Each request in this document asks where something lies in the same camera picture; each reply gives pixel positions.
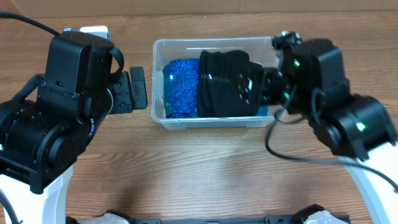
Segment clear plastic storage bin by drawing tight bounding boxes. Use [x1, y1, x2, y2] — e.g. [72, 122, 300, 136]
[151, 37, 281, 130]

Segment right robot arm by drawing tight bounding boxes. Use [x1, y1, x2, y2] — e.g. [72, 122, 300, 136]
[258, 33, 397, 223]

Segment black cloth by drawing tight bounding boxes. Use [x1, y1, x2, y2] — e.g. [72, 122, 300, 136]
[197, 50, 264, 118]

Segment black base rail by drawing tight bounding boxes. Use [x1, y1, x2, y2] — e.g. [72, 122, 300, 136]
[132, 215, 299, 224]

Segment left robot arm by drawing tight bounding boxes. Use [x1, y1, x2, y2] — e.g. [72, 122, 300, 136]
[1, 26, 148, 223]

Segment blue jeans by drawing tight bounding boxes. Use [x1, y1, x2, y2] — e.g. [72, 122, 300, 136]
[256, 105, 269, 116]

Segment blue sparkly cloth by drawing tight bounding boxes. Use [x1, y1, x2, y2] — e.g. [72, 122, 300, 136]
[162, 58, 200, 118]

